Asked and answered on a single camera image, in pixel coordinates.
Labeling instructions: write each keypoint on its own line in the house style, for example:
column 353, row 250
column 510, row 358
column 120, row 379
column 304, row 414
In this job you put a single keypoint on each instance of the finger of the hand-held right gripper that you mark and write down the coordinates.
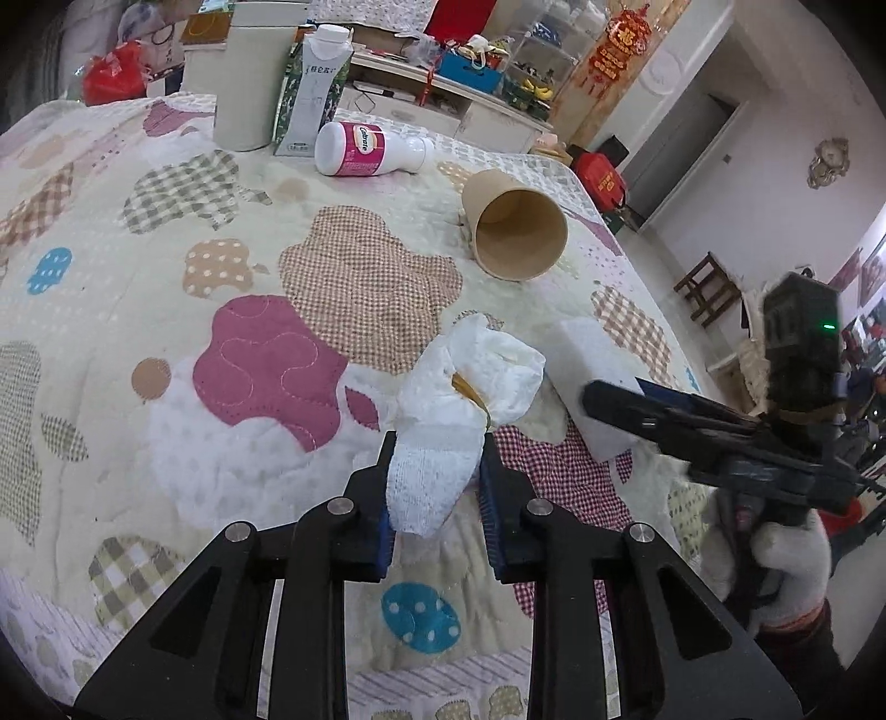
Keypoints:
column 637, row 415
column 692, row 400

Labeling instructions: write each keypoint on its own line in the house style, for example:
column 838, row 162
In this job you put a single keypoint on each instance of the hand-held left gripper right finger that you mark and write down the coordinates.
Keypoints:
column 493, row 526

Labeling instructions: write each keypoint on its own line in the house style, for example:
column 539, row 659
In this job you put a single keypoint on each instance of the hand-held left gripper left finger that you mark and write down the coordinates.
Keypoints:
column 383, row 540

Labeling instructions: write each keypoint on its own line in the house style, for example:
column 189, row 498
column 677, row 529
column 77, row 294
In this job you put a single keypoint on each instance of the white foam block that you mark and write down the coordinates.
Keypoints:
column 595, row 360

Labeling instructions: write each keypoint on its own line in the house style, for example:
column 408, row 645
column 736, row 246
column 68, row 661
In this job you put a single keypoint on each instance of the white tissue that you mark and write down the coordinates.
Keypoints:
column 443, row 408

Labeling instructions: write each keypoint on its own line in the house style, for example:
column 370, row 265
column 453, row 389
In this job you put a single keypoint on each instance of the person's right forearm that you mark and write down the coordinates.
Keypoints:
column 806, row 651

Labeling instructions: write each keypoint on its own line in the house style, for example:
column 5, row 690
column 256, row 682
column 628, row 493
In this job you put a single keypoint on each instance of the person's right hand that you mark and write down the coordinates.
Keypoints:
column 796, row 568

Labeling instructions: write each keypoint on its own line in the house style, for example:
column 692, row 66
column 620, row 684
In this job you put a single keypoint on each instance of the dark wooden stool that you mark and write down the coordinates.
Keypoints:
column 706, row 287

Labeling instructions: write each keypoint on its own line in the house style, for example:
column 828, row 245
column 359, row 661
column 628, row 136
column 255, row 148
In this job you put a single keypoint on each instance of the red tote bag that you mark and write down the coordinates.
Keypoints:
column 599, row 180

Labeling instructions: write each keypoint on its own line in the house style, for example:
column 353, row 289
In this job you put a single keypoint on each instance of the brown paper cup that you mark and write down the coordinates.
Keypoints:
column 491, row 197

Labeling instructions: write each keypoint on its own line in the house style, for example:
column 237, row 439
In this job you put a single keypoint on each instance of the black flat board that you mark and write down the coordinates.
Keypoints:
column 612, row 149

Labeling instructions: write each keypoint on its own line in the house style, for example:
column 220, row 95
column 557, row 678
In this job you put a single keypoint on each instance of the apple patchwork quilt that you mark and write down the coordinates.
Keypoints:
column 207, row 277

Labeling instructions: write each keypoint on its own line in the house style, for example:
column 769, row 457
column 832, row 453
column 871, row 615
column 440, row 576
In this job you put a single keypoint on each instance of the white low cabinet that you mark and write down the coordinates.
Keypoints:
column 484, row 121

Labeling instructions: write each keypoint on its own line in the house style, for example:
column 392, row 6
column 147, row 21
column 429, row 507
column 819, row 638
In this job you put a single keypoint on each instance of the bunch of bananas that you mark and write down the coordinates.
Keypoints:
column 538, row 86

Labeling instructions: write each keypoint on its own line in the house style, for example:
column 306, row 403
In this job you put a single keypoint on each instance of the red hanging ornament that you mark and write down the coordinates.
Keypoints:
column 616, row 45

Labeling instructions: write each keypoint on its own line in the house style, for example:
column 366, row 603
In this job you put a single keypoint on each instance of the blue storage basket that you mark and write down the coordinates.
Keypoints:
column 471, row 73

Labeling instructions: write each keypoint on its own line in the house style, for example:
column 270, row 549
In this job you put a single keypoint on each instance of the white bottle pink label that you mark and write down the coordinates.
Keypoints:
column 360, row 149

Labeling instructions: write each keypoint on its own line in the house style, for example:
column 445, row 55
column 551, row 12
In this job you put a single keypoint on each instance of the green white drink carton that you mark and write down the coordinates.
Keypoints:
column 311, row 90

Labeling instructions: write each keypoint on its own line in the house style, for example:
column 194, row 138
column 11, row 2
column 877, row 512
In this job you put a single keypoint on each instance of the white cylindrical tumbler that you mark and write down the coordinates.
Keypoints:
column 256, row 76

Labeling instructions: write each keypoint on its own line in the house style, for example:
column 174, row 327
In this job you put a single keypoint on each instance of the red plastic bag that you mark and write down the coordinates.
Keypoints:
column 114, row 73

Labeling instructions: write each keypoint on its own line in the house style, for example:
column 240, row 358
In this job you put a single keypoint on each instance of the ornate wall clock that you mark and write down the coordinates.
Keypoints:
column 828, row 163

